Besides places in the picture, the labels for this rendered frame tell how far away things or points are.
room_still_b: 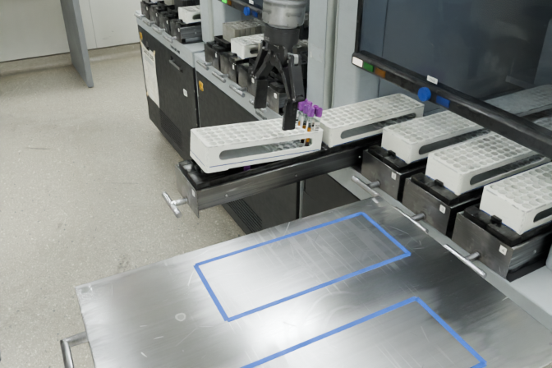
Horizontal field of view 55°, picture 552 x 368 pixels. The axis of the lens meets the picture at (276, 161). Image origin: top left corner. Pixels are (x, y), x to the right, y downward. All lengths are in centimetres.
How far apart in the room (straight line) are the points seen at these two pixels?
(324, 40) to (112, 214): 144
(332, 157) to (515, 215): 44
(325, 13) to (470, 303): 90
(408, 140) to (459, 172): 16
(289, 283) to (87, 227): 175
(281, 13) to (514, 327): 70
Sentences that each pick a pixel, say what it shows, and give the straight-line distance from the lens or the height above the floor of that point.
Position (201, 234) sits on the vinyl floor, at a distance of 237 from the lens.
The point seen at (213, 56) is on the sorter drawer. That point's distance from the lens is 206.
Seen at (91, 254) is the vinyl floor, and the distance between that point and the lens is 236.
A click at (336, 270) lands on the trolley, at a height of 82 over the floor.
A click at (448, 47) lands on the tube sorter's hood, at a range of 115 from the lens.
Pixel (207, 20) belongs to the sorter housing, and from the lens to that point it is 231.
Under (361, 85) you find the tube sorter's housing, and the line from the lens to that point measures 144.
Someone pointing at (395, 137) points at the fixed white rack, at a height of 86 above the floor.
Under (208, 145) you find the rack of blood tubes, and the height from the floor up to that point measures 90.
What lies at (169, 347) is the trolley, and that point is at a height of 82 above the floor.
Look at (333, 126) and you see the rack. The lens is 127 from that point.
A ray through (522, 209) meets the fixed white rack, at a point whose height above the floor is 86.
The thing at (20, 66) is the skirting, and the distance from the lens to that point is 468.
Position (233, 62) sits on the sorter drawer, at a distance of 190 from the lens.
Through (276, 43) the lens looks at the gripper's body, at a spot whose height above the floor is 108.
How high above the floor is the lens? 141
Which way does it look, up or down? 29 degrees down
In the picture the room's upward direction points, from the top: straight up
